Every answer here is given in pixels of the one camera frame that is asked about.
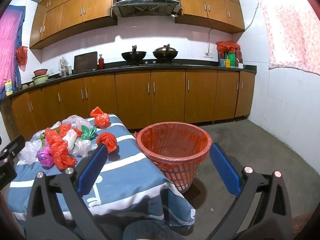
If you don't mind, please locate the crumpled green plastic bag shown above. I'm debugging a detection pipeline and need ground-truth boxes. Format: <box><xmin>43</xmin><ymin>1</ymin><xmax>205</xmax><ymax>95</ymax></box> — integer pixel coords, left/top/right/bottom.
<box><xmin>80</xmin><ymin>125</ymin><xmax>97</xmax><ymax>140</ymax></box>

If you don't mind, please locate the black wok with lid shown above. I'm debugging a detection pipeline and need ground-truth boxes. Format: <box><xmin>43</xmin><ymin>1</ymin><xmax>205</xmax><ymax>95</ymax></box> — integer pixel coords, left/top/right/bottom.
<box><xmin>152</xmin><ymin>44</ymin><xmax>179</xmax><ymax>60</ymax></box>

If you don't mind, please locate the black gas stove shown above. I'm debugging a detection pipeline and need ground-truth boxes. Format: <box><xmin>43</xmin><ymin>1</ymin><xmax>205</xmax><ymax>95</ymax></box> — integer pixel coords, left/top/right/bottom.
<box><xmin>119</xmin><ymin>59</ymin><xmax>183</xmax><ymax>67</ymax></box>

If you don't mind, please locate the wooden base cabinet row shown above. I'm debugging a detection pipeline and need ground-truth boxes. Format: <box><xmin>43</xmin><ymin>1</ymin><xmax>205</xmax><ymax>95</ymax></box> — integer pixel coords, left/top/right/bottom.
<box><xmin>0</xmin><ymin>69</ymin><xmax>255</xmax><ymax>140</ymax></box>

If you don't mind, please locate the red bag over seasonings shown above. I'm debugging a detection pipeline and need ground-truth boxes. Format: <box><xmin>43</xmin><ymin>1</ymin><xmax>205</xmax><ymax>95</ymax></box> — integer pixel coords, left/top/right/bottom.
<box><xmin>216</xmin><ymin>41</ymin><xmax>240</xmax><ymax>53</ymax></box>

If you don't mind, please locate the orange cloth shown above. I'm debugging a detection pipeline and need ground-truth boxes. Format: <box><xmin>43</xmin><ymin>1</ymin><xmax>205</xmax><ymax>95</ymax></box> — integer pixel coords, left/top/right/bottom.
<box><xmin>94</xmin><ymin>113</ymin><xmax>110</xmax><ymax>128</ymax></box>
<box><xmin>50</xmin><ymin>140</ymin><xmax>77</xmax><ymax>170</ymax></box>

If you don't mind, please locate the black wok with handle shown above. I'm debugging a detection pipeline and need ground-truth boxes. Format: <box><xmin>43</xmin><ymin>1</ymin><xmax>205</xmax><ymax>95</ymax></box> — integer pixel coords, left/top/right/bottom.
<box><xmin>121</xmin><ymin>45</ymin><xmax>147</xmax><ymax>61</ymax></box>

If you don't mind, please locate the clear bag on jar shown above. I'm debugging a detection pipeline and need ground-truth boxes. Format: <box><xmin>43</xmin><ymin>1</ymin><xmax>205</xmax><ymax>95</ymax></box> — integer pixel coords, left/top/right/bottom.
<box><xmin>58</xmin><ymin>56</ymin><xmax>69</xmax><ymax>77</ymax></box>

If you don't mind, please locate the hanging red plastic bag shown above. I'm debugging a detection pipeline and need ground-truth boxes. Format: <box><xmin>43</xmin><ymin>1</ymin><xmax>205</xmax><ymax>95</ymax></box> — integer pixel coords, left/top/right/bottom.
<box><xmin>15</xmin><ymin>46</ymin><xmax>28</xmax><ymax>71</ymax></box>

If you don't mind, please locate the black kitchen countertop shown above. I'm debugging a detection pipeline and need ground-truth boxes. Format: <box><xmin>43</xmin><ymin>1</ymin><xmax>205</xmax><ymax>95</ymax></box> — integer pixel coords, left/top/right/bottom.
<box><xmin>0</xmin><ymin>59</ymin><xmax>257</xmax><ymax>101</ymax></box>

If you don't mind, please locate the white translucent cloth centre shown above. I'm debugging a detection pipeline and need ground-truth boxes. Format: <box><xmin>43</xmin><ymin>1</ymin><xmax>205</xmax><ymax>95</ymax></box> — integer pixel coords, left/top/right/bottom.
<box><xmin>61</xmin><ymin>115</ymin><xmax>93</xmax><ymax>130</ymax></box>

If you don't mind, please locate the pink floral curtain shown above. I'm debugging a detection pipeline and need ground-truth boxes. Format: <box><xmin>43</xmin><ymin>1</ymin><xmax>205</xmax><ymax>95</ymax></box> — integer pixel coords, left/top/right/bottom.
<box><xmin>252</xmin><ymin>0</ymin><xmax>320</xmax><ymax>75</ymax></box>

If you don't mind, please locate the wooden upper cabinet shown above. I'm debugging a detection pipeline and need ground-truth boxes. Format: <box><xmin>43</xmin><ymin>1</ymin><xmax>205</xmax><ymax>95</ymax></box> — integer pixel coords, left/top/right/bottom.
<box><xmin>175</xmin><ymin>0</ymin><xmax>245</xmax><ymax>33</ymax></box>
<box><xmin>29</xmin><ymin>0</ymin><xmax>118</xmax><ymax>49</ymax></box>

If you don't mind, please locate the dark box on counter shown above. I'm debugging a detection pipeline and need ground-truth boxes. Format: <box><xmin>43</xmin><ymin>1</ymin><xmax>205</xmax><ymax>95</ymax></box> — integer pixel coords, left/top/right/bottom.
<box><xmin>73</xmin><ymin>51</ymin><xmax>98</xmax><ymax>73</ymax></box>

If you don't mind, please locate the crumpled purple plastic bag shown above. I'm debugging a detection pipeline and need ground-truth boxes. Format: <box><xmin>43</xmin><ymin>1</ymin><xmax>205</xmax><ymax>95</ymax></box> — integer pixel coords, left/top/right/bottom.
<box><xmin>37</xmin><ymin>146</ymin><xmax>54</xmax><ymax>168</ymax></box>

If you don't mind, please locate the white power cable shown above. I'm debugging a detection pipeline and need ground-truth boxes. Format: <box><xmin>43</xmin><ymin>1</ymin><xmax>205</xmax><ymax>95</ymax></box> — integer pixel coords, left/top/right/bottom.
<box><xmin>207</xmin><ymin>0</ymin><xmax>259</xmax><ymax>53</ymax></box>

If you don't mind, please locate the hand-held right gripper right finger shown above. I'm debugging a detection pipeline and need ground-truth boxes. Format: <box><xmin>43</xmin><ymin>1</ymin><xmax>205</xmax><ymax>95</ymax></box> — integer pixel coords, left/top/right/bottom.
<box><xmin>207</xmin><ymin>142</ymin><xmax>293</xmax><ymax>240</ymax></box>

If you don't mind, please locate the blue white striped tablecloth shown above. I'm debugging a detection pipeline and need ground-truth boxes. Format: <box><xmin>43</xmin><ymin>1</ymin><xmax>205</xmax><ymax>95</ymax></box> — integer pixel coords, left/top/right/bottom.
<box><xmin>7</xmin><ymin>114</ymin><xmax>196</xmax><ymax>230</ymax></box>

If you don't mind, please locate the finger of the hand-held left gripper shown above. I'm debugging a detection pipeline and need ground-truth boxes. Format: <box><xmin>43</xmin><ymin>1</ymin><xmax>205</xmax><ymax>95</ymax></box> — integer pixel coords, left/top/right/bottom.
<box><xmin>0</xmin><ymin>135</ymin><xmax>26</xmax><ymax>161</ymax></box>

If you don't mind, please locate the red lined plastic basket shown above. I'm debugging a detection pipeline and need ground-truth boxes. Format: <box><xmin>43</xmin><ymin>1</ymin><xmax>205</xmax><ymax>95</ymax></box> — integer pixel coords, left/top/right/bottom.
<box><xmin>134</xmin><ymin>122</ymin><xmax>212</xmax><ymax>194</ymax></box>

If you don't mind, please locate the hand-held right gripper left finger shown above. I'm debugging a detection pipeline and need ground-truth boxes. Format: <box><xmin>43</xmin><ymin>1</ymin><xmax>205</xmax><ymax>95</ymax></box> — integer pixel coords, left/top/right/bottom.
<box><xmin>25</xmin><ymin>144</ymin><xmax>108</xmax><ymax>240</ymax></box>

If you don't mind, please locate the pink and blue cloth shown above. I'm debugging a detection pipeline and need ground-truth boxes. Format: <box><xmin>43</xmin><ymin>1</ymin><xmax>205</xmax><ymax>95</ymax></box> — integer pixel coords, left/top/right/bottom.
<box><xmin>0</xmin><ymin>5</ymin><xmax>26</xmax><ymax>100</ymax></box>

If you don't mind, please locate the crumpled red plastic bag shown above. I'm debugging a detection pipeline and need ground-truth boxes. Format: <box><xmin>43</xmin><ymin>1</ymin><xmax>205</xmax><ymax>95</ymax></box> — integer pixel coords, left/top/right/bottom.
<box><xmin>59</xmin><ymin>123</ymin><xmax>72</xmax><ymax>137</ymax></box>
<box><xmin>90</xmin><ymin>106</ymin><xmax>104</xmax><ymax>118</ymax></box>
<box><xmin>96</xmin><ymin>132</ymin><xmax>118</xmax><ymax>153</ymax></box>
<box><xmin>45</xmin><ymin>127</ymin><xmax>62</xmax><ymax>147</ymax></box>

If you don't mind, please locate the crumpled white plastic bag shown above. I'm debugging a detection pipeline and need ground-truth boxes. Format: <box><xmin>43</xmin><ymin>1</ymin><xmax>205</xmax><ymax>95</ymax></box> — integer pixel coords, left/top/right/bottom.
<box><xmin>62</xmin><ymin>129</ymin><xmax>77</xmax><ymax>153</ymax></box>

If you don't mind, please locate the green box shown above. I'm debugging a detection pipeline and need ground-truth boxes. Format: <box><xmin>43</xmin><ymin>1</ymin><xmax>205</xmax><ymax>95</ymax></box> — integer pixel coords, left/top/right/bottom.
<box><xmin>226</xmin><ymin>52</ymin><xmax>237</xmax><ymax>67</ymax></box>

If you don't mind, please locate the white cloth on left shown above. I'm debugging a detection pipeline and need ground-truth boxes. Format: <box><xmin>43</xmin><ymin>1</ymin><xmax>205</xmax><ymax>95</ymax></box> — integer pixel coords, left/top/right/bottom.
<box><xmin>17</xmin><ymin>140</ymin><xmax>43</xmax><ymax>166</ymax></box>

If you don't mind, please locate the crumpled clear plastic bag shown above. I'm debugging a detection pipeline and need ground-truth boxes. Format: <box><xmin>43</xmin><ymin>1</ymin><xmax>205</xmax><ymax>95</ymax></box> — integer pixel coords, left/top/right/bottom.
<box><xmin>74</xmin><ymin>138</ymin><xmax>92</xmax><ymax>157</ymax></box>

